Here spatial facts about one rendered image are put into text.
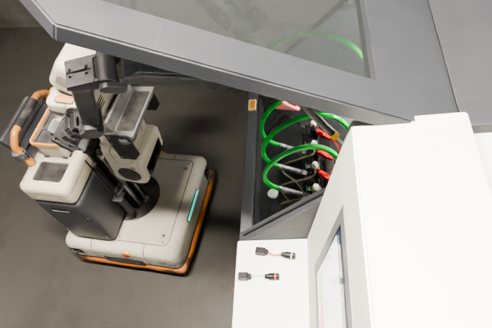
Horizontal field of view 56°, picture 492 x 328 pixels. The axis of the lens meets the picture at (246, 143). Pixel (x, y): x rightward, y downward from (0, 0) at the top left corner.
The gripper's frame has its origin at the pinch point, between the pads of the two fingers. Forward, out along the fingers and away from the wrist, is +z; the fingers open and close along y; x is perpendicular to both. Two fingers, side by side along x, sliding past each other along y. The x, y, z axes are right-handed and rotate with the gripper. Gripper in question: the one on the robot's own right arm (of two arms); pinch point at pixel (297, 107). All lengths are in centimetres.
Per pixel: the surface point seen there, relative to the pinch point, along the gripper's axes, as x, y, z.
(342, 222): -49, 37, -2
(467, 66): -9, 56, 9
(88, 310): -64, -160, -2
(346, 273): -59, 40, 0
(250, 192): -22.6, -24.2, 4.3
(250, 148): -5.3, -27.9, 0.9
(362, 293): -64, 48, -3
